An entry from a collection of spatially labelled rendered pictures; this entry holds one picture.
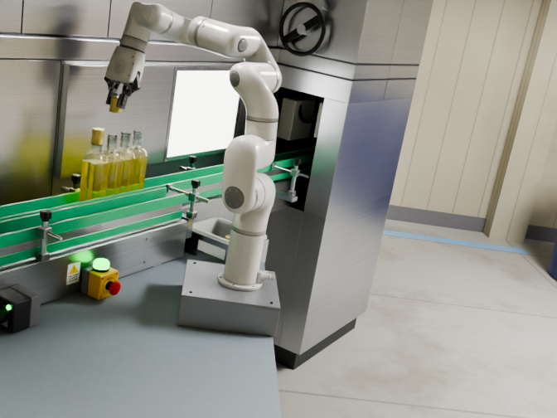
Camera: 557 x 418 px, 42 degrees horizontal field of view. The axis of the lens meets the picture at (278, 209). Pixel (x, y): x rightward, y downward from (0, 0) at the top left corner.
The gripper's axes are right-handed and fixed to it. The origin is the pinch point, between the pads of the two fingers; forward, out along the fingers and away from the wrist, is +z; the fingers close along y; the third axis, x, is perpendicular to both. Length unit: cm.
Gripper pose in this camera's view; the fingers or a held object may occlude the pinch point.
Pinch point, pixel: (117, 99)
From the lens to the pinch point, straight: 216.7
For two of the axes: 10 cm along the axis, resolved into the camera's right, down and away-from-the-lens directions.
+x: 4.7, 1.0, 8.8
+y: 8.3, 2.9, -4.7
